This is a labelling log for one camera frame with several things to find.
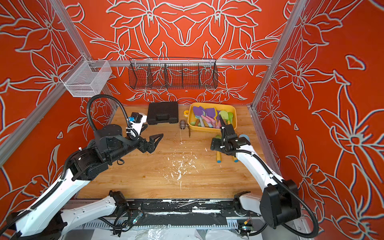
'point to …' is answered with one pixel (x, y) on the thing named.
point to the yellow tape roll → (186, 113)
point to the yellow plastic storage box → (211, 129)
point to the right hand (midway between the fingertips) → (218, 144)
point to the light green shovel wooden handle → (224, 115)
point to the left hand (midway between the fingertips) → (154, 128)
